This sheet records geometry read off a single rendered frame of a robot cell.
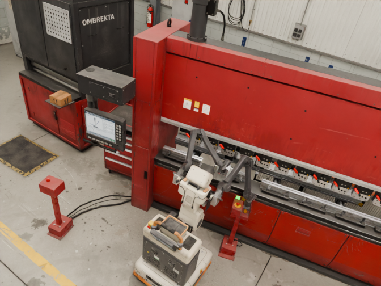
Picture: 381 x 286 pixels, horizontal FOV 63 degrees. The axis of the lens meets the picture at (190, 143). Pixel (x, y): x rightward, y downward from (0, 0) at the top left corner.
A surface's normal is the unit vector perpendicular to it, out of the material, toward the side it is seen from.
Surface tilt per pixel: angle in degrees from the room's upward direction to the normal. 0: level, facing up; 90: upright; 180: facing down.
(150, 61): 90
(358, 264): 90
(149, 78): 90
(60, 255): 0
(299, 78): 90
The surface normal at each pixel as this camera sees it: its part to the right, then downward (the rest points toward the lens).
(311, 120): -0.36, 0.52
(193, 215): -0.52, 0.33
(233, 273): 0.12, -0.80
